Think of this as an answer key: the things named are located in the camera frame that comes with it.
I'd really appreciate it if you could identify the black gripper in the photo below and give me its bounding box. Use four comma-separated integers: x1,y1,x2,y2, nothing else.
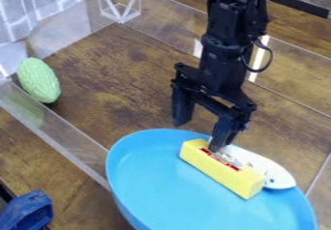
172,35,257,153

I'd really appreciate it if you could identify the blue oval tray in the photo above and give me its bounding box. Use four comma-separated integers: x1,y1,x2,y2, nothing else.
107,129,318,230

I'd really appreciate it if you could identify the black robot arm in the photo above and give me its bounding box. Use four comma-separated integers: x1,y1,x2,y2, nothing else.
172,0,270,153

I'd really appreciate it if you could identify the yellow butter block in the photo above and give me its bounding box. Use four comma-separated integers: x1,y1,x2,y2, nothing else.
180,139,266,199

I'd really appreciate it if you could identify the clear acrylic back barrier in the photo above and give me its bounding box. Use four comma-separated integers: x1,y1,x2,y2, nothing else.
128,0,331,116

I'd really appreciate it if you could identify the clear acrylic barrier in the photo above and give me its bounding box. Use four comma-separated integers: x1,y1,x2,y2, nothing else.
0,78,111,190
128,0,331,116

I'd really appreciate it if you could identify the white toy fish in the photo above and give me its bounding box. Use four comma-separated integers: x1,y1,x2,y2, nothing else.
222,144,297,189

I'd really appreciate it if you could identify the clear acrylic front barrier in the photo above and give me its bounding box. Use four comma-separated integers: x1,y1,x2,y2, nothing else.
0,78,111,190

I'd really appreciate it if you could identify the green bitter gourd toy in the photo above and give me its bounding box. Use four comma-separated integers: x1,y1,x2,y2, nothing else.
18,57,61,103

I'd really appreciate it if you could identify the blue clamp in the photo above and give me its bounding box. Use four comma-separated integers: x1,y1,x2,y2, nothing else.
0,190,56,230

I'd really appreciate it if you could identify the white patterned curtain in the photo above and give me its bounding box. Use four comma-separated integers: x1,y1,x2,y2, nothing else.
0,0,85,46

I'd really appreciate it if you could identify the black cable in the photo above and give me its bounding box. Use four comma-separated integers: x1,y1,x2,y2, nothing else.
241,38,275,73

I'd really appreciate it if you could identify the clear acrylic corner bracket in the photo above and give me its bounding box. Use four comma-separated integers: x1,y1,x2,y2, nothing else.
98,0,141,24

